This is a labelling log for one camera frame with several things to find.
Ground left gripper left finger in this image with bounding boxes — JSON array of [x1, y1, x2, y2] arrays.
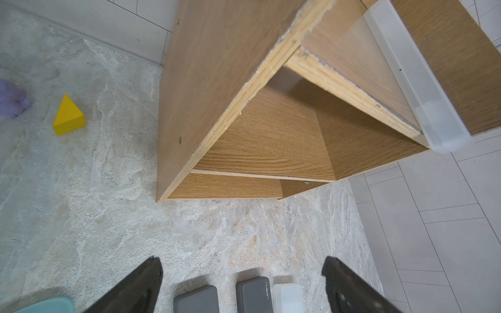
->
[[86, 256, 163, 312]]

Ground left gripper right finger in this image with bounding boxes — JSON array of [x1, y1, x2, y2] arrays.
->
[[322, 256, 401, 313]]

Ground translucent white case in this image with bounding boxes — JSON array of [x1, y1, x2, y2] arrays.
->
[[364, 1, 473, 154], [273, 283, 305, 313]]

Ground black pencil case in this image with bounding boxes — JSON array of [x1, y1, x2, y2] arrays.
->
[[174, 285, 220, 313], [236, 276, 273, 313]]

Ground teal pencil case outer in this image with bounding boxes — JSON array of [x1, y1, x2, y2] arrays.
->
[[15, 297, 75, 313]]

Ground wooden three-tier shelf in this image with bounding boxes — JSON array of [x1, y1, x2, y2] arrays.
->
[[156, 1, 500, 203]]

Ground yellow triangular block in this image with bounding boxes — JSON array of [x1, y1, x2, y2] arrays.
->
[[53, 94, 86, 136]]

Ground purple rabbit toy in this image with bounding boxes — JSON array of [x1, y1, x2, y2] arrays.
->
[[0, 79, 32, 118]]

